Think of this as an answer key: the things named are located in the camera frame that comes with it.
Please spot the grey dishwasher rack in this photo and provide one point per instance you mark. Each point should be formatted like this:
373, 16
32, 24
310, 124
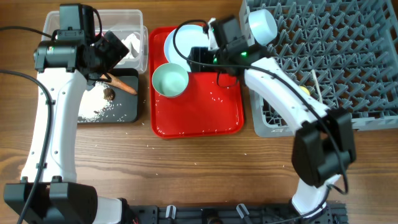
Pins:
351, 45

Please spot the clear plastic bin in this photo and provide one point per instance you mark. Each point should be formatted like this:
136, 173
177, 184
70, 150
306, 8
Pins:
133, 25

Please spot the white rice pile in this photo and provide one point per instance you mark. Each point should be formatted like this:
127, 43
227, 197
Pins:
93, 104

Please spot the black plastic bin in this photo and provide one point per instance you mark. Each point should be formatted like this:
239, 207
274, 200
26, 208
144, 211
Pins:
124, 108

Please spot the white napkin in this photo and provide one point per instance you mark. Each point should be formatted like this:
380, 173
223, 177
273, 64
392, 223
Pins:
133, 44

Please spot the yellow plastic cup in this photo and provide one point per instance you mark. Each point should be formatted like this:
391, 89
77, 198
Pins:
305, 90

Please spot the green bowl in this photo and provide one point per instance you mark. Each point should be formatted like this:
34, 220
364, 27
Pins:
170, 80

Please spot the light blue plate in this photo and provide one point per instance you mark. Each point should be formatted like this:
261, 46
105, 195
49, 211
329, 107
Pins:
187, 37

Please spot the white plastic spoon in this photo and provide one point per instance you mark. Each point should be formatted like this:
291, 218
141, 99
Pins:
317, 86

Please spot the red serving tray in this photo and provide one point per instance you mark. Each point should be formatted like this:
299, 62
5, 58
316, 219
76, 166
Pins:
209, 106

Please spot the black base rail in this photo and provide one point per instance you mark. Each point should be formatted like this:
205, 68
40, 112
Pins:
333, 213

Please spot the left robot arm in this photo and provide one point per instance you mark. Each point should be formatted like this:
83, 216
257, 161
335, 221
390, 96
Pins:
48, 191

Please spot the orange carrot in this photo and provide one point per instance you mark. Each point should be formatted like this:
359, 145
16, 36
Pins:
119, 84

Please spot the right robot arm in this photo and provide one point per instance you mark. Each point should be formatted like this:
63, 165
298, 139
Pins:
324, 141

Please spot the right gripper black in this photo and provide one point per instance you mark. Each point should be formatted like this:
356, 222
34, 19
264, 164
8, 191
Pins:
198, 54

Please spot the brown food scrap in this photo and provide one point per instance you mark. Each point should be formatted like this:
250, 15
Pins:
109, 94

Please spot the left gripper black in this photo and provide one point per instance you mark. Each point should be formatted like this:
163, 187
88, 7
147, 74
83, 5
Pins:
114, 55

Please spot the light blue bowl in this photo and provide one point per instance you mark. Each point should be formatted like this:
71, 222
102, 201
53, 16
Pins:
263, 26

